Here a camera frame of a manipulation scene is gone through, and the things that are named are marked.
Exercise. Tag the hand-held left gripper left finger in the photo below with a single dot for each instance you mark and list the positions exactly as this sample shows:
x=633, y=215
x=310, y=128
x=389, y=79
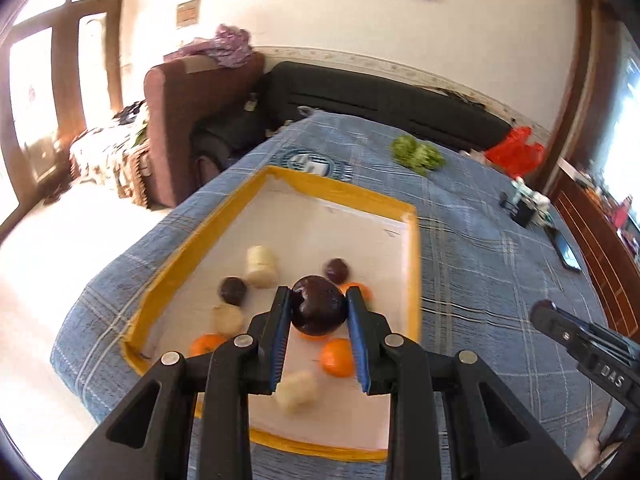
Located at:
x=282, y=340

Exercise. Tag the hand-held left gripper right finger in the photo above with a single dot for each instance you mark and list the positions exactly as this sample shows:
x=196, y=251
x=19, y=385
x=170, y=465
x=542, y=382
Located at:
x=357, y=340

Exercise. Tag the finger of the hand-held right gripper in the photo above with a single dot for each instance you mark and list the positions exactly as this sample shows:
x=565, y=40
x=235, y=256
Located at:
x=615, y=339
x=565, y=335

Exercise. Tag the orange mandarin with green leaf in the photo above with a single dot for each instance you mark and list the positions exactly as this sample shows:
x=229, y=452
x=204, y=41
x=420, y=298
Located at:
x=364, y=292

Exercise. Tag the large dark purple plum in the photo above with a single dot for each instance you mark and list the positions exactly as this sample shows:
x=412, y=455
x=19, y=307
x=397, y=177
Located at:
x=319, y=307

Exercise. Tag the white sugarcane chunk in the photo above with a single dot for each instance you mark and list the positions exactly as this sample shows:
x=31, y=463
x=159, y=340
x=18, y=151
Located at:
x=261, y=266
x=296, y=391

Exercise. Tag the beige sugarcane chunk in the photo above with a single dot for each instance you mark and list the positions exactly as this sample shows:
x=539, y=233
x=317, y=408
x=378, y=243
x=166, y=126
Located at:
x=227, y=318

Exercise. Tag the small dark red plum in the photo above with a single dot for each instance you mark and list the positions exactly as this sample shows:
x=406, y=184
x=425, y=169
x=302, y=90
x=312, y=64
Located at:
x=336, y=270

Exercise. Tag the yellow-edged cardboard tray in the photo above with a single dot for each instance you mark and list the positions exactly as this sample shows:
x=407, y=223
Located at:
x=320, y=230

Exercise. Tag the black smartphone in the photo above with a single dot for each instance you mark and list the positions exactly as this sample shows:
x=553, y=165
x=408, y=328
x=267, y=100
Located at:
x=567, y=252

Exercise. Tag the brown wooden cabinet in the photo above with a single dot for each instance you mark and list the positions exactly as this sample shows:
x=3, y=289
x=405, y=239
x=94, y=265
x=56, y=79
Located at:
x=600, y=240

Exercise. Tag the small black box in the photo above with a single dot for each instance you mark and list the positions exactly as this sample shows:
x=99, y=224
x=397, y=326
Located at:
x=524, y=214

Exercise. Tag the white and green containers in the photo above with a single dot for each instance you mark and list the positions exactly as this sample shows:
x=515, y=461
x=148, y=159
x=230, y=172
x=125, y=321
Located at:
x=540, y=205

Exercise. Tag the red plastic bag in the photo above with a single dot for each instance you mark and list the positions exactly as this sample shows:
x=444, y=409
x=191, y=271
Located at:
x=515, y=152

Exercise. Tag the green lettuce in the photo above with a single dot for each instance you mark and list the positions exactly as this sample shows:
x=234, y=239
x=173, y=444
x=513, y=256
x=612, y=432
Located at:
x=417, y=152

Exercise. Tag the brown armchair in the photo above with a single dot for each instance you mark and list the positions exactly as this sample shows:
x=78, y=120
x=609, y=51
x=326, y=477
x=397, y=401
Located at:
x=175, y=125

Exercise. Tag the black sofa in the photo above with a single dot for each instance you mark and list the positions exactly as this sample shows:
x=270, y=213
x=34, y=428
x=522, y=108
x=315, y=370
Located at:
x=375, y=100

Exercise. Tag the pile of patterned cloths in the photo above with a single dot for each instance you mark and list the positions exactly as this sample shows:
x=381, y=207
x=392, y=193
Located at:
x=110, y=155

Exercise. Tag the purple floral cloth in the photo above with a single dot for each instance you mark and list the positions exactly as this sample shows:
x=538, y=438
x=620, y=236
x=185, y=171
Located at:
x=227, y=45

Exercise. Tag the small wall sign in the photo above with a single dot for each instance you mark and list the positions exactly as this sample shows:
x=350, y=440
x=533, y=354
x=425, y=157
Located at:
x=188, y=14

